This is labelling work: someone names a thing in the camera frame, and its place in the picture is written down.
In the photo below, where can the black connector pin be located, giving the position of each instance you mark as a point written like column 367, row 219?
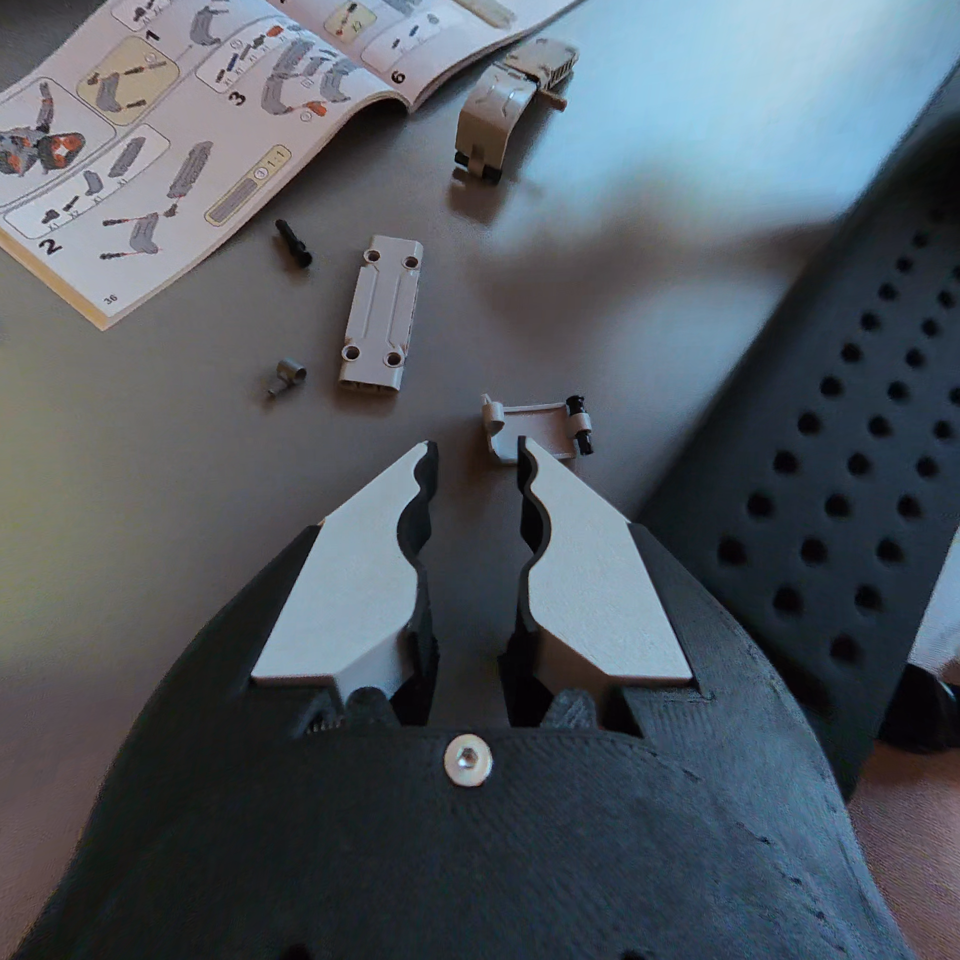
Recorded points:
column 292, row 244

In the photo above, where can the small grey panel with pins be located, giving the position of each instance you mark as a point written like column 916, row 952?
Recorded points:
column 536, row 424

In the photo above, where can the open building instruction booklet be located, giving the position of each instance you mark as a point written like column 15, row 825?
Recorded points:
column 187, row 127

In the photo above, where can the grey desk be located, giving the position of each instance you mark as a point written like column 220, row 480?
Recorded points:
column 637, row 187

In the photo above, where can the small grey axle connector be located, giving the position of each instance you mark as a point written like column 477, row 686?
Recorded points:
column 289, row 373

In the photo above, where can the black perforated panel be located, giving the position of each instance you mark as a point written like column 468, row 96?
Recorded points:
column 847, row 420

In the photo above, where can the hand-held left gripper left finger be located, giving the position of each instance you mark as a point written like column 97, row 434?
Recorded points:
column 345, row 592

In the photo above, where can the curved grey brick assembly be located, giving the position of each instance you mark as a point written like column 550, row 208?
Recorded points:
column 495, row 109

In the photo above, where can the flat grey brick panel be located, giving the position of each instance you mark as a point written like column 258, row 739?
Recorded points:
column 379, row 315

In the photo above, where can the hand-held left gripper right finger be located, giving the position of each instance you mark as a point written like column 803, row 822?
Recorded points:
column 592, row 600

